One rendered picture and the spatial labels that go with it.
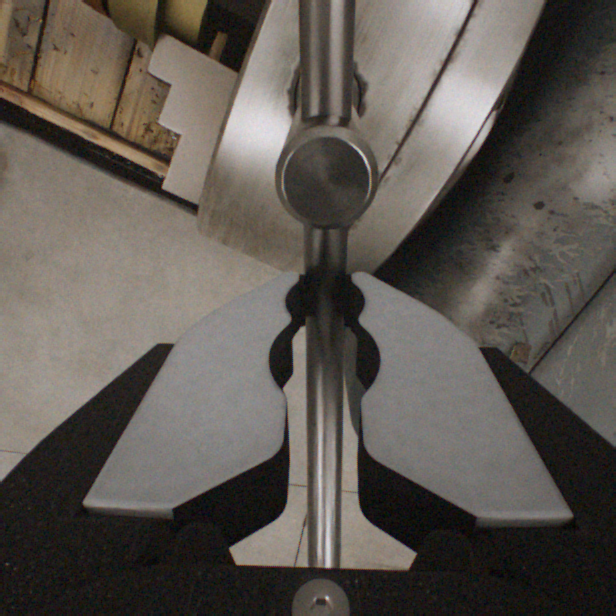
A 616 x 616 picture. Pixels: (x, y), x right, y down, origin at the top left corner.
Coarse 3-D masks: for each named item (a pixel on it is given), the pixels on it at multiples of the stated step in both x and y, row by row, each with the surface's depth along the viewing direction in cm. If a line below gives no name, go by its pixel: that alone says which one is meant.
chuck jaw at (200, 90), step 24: (168, 48) 33; (192, 48) 33; (168, 72) 33; (192, 72) 33; (216, 72) 34; (168, 96) 34; (192, 96) 34; (216, 96) 34; (168, 120) 34; (192, 120) 34; (216, 120) 34; (192, 144) 35; (192, 168) 35; (192, 192) 36
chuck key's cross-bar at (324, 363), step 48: (336, 0) 9; (336, 48) 9; (336, 96) 10; (336, 240) 12; (336, 288) 12; (336, 336) 13; (336, 384) 14; (336, 432) 14; (336, 480) 15; (336, 528) 15
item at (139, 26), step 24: (96, 0) 32; (120, 0) 31; (144, 0) 30; (168, 0) 31; (192, 0) 31; (120, 24) 33; (144, 24) 32; (168, 24) 32; (192, 24) 32; (216, 24) 36
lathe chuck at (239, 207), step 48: (288, 0) 21; (384, 0) 21; (432, 0) 21; (288, 48) 21; (384, 48) 21; (432, 48) 22; (240, 96) 23; (288, 96) 22; (384, 96) 22; (240, 144) 24; (384, 144) 23; (240, 192) 27; (240, 240) 32; (288, 240) 29
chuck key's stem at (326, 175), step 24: (312, 120) 10; (336, 120) 9; (288, 144) 9; (312, 144) 9; (336, 144) 9; (360, 144) 9; (288, 168) 9; (312, 168) 9; (336, 168) 9; (360, 168) 9; (288, 192) 9; (312, 192) 9; (336, 192) 9; (360, 192) 9; (312, 216) 10; (336, 216) 10; (360, 216) 10
